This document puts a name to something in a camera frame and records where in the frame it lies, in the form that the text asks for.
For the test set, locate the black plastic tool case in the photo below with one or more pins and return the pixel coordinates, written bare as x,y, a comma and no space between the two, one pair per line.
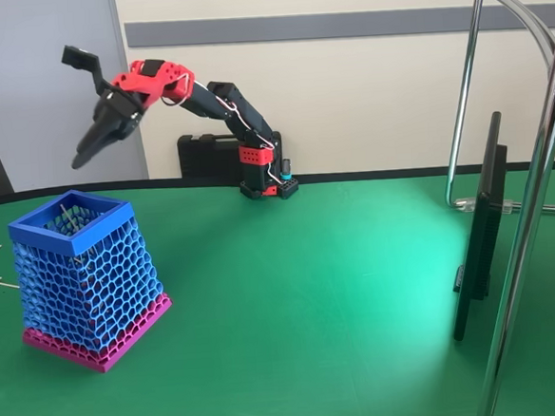
207,158

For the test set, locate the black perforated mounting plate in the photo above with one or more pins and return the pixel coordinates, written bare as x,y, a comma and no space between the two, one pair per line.
289,188

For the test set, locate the flat LED light panel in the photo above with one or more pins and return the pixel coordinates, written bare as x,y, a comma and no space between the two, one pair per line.
485,212

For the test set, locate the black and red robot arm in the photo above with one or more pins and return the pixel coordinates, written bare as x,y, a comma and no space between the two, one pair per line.
247,119

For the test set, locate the green cloth with black rim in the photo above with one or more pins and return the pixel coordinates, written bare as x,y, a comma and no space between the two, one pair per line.
289,312

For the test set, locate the blue and pink mesh basket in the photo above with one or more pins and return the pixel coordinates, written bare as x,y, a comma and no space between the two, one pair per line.
88,288

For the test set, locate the grey wall rail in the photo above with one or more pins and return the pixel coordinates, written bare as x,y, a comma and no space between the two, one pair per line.
341,23

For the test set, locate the chrome tube stand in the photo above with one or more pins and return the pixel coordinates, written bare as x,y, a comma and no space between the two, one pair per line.
522,229

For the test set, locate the black gripper camera bracket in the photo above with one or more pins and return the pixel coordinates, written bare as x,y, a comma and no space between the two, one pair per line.
81,57

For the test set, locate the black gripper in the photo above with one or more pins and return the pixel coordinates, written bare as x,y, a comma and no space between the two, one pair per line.
110,116

